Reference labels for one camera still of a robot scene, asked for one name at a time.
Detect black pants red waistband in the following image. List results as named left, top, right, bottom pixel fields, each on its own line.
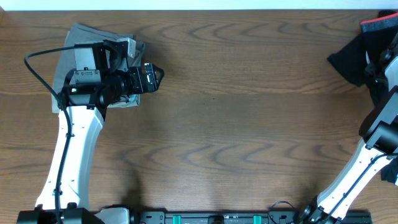
left=361, top=10, right=397, bottom=106

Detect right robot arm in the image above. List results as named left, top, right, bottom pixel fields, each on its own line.
left=292, top=37, right=397, bottom=223

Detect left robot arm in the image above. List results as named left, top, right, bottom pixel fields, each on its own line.
left=17, top=37, right=164, bottom=223

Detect folded grey shorts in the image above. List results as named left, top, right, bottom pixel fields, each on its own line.
left=52, top=24, right=146, bottom=113

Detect black t-shirt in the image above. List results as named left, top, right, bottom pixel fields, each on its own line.
left=327, top=34, right=368, bottom=87

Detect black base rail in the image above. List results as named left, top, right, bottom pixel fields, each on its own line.
left=93, top=205, right=373, bottom=224

